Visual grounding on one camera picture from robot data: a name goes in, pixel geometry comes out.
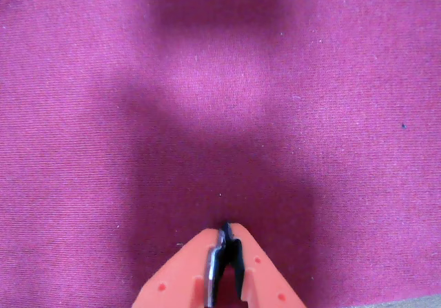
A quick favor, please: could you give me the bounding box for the dark red cloth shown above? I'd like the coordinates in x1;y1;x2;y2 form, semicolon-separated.
0;0;441;308

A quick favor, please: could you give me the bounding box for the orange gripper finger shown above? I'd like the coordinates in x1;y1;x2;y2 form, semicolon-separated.
132;227;225;308
222;221;307;308

